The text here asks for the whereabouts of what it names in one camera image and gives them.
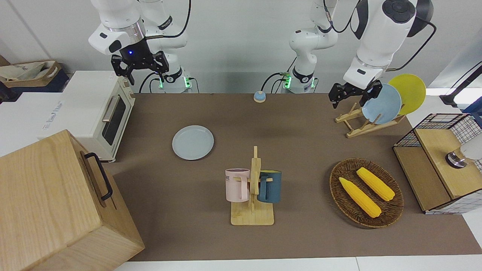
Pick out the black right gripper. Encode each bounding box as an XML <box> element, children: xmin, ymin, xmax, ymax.
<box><xmin>111</xmin><ymin>38</ymin><xmax>169</xmax><ymax>86</ymax></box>

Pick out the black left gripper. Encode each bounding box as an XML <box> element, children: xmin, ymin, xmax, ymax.
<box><xmin>328</xmin><ymin>83</ymin><xmax>383</xmax><ymax>109</ymax></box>

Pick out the gray plate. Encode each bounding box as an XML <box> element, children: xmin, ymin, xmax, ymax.
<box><xmin>172</xmin><ymin>125</ymin><xmax>215</xmax><ymax>161</ymax></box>

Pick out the light blue plate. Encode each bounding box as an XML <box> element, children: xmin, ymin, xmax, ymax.
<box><xmin>361</xmin><ymin>84</ymin><xmax>402</xmax><ymax>125</ymax></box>

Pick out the wooden plate rack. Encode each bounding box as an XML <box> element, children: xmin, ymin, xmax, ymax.
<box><xmin>335</xmin><ymin>102</ymin><xmax>406</xmax><ymax>139</ymax></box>

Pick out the yellow plate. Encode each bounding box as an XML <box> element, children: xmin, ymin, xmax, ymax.
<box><xmin>388</xmin><ymin>74</ymin><xmax>427</xmax><ymax>116</ymax></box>

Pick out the white toaster oven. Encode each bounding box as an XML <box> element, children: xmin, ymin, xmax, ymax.
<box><xmin>38</xmin><ymin>71</ymin><xmax>136</xmax><ymax>163</ymax></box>

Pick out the dark blue box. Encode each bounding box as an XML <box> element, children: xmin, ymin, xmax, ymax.
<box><xmin>0</xmin><ymin>70</ymin><xmax>70</xmax><ymax>103</ymax></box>

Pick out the short yellow corn cob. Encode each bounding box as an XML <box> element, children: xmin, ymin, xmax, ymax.
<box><xmin>356</xmin><ymin>167</ymin><xmax>395</xmax><ymax>202</ymax></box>

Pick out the long yellow corn cob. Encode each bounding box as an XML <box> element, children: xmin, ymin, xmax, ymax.
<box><xmin>339</xmin><ymin>177</ymin><xmax>382</xmax><ymax>218</ymax></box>

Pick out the brown wicker basket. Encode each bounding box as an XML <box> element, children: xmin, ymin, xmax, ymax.
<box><xmin>329</xmin><ymin>158</ymin><xmax>404</xmax><ymax>228</ymax></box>

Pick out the cardboard box with white bag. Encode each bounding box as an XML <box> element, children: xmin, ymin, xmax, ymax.
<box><xmin>0</xmin><ymin>59</ymin><xmax>63</xmax><ymax>90</ymax></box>

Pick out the teal mug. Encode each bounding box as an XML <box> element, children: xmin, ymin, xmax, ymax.
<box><xmin>258</xmin><ymin>170</ymin><xmax>282</xmax><ymax>204</ymax></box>

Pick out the pink mug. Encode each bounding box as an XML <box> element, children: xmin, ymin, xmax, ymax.
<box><xmin>225</xmin><ymin>168</ymin><xmax>251</xmax><ymax>202</ymax></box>

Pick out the wooden mug tree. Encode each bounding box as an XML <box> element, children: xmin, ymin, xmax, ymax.
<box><xmin>230</xmin><ymin>146</ymin><xmax>275</xmax><ymax>226</ymax></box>

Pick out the wooden drawer cabinet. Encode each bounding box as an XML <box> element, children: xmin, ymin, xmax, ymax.
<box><xmin>0</xmin><ymin>129</ymin><xmax>145</xmax><ymax>271</ymax></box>

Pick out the black base cable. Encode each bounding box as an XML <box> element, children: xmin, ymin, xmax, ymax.
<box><xmin>139</xmin><ymin>72</ymin><xmax>163</xmax><ymax>93</ymax></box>
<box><xmin>261</xmin><ymin>68</ymin><xmax>292</xmax><ymax>93</ymax></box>

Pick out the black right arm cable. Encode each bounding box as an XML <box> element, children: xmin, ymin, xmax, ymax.
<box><xmin>145</xmin><ymin>0</ymin><xmax>191</xmax><ymax>38</ymax></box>

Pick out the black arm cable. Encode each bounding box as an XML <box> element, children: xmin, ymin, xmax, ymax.
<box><xmin>145</xmin><ymin>0</ymin><xmax>191</xmax><ymax>38</ymax></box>
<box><xmin>323</xmin><ymin>0</ymin><xmax>437</xmax><ymax>73</ymax></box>

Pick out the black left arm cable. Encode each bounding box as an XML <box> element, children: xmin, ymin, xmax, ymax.
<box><xmin>323</xmin><ymin>0</ymin><xmax>437</xmax><ymax>73</ymax></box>

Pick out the wire shelf with wooden boards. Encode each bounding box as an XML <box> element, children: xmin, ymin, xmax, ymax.
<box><xmin>392</xmin><ymin>113</ymin><xmax>482</xmax><ymax>215</ymax></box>

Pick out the black cabinet handle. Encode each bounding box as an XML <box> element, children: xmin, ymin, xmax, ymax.
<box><xmin>84</xmin><ymin>152</ymin><xmax>113</xmax><ymax>201</ymax></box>

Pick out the white cylinder with metal ring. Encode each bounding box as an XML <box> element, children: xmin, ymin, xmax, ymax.
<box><xmin>445</xmin><ymin>135</ymin><xmax>482</xmax><ymax>169</ymax></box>

